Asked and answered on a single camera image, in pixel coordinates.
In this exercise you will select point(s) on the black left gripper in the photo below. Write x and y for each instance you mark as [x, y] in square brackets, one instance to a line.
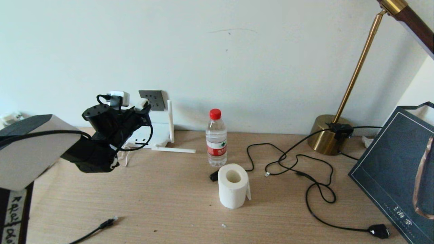
[127, 123]

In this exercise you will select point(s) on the white power adapter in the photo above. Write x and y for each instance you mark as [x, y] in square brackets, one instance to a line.
[141, 103]

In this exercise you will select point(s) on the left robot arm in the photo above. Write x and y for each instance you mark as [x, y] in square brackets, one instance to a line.
[30, 152]

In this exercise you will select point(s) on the white router with antennas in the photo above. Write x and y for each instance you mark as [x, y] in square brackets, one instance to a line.
[161, 134]

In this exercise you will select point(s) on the clear water bottle red cap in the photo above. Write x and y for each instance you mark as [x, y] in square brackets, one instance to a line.
[216, 135]

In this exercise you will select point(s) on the white toilet paper roll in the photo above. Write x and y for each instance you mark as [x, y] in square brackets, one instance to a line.
[232, 193]

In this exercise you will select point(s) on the clear plastic wrapper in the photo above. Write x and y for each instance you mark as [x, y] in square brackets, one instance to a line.
[12, 118]

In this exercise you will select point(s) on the brass desk lamp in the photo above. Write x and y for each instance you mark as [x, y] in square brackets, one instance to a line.
[325, 138]

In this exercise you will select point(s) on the black adapter on lamp base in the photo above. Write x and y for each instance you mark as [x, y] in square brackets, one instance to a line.
[339, 130]

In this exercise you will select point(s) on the small white object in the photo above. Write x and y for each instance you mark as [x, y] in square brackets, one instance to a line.
[367, 141]

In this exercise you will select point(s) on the dark blue paper gift bag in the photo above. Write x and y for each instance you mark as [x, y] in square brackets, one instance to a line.
[390, 169]

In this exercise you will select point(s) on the grey wall socket plate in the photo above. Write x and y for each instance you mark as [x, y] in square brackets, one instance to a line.
[157, 100]

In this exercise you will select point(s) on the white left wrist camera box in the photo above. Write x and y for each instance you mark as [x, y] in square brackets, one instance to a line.
[120, 98]

